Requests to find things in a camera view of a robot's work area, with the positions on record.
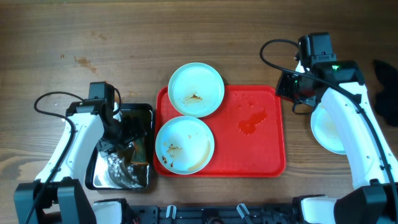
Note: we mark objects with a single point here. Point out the black cloth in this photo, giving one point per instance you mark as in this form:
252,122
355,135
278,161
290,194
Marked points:
386,100

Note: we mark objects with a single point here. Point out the light blue plate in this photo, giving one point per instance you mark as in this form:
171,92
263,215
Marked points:
325,131
184,145
196,89

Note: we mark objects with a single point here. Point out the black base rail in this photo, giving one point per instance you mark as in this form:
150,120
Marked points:
242,213

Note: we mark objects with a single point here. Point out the red plastic tray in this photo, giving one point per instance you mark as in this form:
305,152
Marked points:
249,134

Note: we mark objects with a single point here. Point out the green orange sponge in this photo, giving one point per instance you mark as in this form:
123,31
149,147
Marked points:
139,156

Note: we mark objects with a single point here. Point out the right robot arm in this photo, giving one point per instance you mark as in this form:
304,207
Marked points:
339,87

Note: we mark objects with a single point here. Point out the light blue top plate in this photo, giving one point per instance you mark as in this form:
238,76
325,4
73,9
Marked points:
196,89

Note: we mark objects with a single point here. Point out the black water tray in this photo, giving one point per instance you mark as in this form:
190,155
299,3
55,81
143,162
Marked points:
116,171

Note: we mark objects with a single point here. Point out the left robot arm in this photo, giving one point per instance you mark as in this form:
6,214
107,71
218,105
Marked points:
57,194

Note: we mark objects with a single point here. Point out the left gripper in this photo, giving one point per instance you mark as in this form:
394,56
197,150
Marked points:
130,131

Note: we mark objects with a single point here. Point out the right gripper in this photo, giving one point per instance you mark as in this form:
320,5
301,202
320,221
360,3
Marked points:
286,84

